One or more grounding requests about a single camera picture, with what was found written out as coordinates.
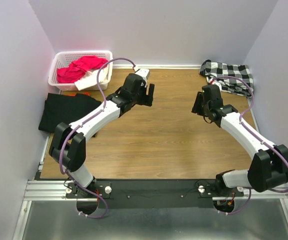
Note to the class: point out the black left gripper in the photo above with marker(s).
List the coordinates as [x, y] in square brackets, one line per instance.
[147, 95]

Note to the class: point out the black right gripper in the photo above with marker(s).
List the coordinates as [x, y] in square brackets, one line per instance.
[199, 103]

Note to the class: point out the black floral print t-shirt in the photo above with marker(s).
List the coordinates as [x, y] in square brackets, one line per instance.
[66, 109]

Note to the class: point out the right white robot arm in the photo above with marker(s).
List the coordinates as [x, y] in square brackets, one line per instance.
[269, 162]

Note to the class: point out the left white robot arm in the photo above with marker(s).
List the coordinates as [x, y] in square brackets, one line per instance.
[68, 146]

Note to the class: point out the black white checkered shirt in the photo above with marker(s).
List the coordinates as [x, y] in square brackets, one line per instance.
[227, 77]

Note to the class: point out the folded orange garment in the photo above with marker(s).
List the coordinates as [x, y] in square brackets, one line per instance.
[80, 95]

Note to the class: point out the white garment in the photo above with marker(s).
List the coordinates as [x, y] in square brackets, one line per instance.
[89, 80]

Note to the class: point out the pink red garment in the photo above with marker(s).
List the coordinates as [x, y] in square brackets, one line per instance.
[78, 68]

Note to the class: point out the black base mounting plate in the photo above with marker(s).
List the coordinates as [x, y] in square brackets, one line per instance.
[153, 193]

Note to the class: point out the white plastic laundry basket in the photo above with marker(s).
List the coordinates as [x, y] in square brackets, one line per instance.
[64, 58]

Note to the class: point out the white wall trim strip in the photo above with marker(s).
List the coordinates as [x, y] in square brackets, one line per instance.
[160, 66]

